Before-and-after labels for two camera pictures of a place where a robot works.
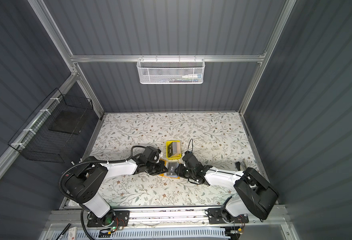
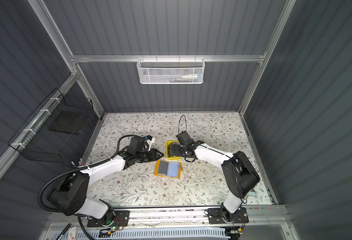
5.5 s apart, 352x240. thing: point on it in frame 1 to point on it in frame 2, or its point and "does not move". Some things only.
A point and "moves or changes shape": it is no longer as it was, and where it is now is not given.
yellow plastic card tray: x=173 y=149 does not move
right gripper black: x=179 y=170 to x=177 y=147
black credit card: x=171 y=168 moves or changes shape
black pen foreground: x=63 y=232 does not move
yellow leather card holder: x=171 y=167 does not move
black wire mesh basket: x=53 y=131 does not move
